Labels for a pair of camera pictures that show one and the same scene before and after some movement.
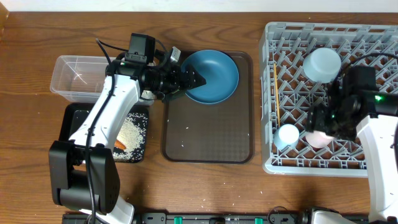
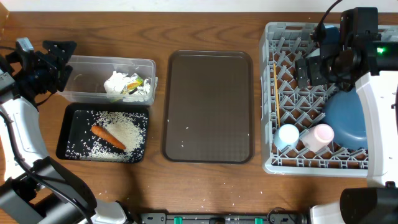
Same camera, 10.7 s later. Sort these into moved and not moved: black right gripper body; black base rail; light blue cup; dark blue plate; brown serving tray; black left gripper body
Moved: dark blue plate; black left gripper body; black right gripper body
Not moved: light blue cup; black base rail; brown serving tray
